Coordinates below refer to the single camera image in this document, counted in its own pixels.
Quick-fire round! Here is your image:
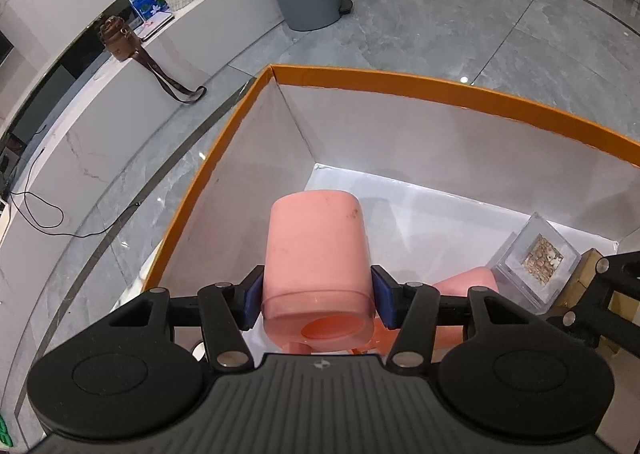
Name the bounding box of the brown leather bag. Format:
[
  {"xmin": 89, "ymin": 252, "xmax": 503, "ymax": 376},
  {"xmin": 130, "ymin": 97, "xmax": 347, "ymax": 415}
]
[{"xmin": 98, "ymin": 15, "xmax": 207, "ymax": 105}]

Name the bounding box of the black cable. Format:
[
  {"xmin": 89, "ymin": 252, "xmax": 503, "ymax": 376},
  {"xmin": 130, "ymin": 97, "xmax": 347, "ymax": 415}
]
[{"xmin": 10, "ymin": 147, "xmax": 141, "ymax": 238}]

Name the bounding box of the clear acrylic cube box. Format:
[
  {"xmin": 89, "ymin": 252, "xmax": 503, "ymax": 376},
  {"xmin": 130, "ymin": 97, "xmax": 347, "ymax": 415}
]
[{"xmin": 487, "ymin": 211, "xmax": 582, "ymax": 310}]

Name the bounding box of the white notebook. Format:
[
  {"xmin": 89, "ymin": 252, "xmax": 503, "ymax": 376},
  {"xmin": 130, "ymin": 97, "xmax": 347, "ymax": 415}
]
[{"xmin": 137, "ymin": 12, "xmax": 176, "ymax": 41}]

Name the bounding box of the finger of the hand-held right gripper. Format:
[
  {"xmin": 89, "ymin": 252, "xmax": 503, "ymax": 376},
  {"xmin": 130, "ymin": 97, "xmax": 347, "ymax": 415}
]
[{"xmin": 547, "ymin": 250, "xmax": 640, "ymax": 351}]

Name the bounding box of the brown cardboard box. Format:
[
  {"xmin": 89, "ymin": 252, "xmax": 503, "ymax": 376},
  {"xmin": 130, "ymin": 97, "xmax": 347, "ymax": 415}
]
[{"xmin": 555, "ymin": 248, "xmax": 640, "ymax": 365}]

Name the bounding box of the orange-rimmed white box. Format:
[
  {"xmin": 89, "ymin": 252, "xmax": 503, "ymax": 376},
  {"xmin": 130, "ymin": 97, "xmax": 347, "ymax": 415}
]
[{"xmin": 145, "ymin": 64, "xmax": 640, "ymax": 370}]

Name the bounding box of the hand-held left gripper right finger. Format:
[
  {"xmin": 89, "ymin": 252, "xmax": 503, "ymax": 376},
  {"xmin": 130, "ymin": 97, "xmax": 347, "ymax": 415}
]
[{"xmin": 371, "ymin": 265, "xmax": 531, "ymax": 367}]

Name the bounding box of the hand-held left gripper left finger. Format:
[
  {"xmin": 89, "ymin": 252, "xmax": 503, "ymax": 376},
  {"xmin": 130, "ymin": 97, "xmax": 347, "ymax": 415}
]
[{"xmin": 107, "ymin": 265, "xmax": 265, "ymax": 371}]

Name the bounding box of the white marble media console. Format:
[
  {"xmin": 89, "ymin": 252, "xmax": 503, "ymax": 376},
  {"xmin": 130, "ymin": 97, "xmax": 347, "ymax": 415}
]
[{"xmin": 0, "ymin": 0, "xmax": 286, "ymax": 247}]

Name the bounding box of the pink cylindrical holder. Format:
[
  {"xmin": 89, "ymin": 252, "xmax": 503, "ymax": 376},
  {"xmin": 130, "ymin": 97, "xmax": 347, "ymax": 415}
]
[{"xmin": 261, "ymin": 190, "xmax": 375, "ymax": 355}]

